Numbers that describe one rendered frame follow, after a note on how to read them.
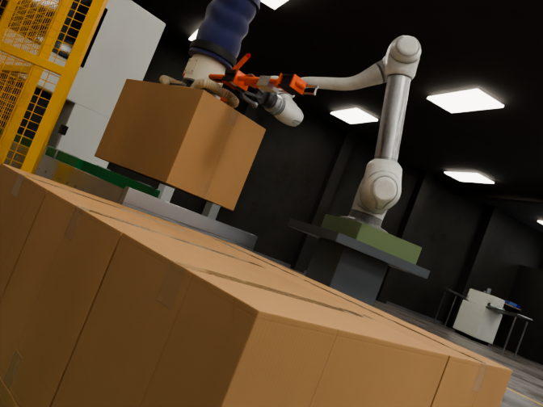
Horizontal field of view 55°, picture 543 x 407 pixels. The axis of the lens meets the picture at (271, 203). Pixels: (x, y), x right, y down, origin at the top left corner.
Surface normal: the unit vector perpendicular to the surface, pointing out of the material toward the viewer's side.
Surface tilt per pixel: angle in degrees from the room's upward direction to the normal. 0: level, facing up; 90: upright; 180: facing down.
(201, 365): 90
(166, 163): 90
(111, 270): 90
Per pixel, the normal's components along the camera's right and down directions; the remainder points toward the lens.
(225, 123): 0.70, 0.24
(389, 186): -0.08, 0.04
